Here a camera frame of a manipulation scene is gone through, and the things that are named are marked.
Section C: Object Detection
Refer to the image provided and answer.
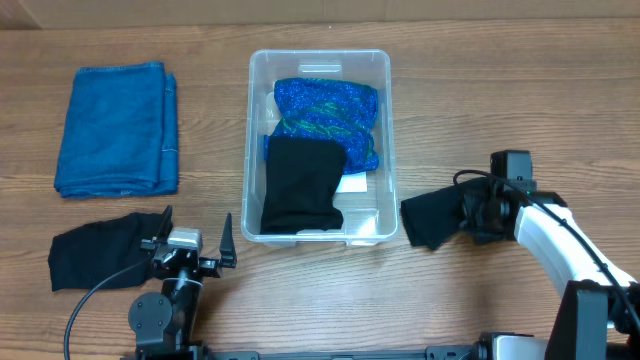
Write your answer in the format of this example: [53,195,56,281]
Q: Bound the clear plastic storage bin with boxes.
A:
[241,49,399,246]

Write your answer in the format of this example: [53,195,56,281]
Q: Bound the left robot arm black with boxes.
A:
[128,207,237,360]

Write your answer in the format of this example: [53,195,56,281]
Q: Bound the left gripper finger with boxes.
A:
[152,205,173,243]
[219,213,237,268]

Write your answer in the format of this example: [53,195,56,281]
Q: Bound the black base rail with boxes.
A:
[205,345,488,360]

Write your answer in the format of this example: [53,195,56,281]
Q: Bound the small black cloth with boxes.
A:
[400,178,497,251]

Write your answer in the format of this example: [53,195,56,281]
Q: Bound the blue denim jeans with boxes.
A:
[54,61,179,198]

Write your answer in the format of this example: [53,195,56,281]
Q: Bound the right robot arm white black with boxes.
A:
[455,173,639,359]

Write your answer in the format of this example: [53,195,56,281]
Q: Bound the blue green sequin cloth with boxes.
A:
[264,77,380,175]

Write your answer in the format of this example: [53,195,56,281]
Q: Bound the large black garment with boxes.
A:
[260,136,346,235]

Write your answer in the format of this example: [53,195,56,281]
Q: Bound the white label in bin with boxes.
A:
[336,172,368,193]

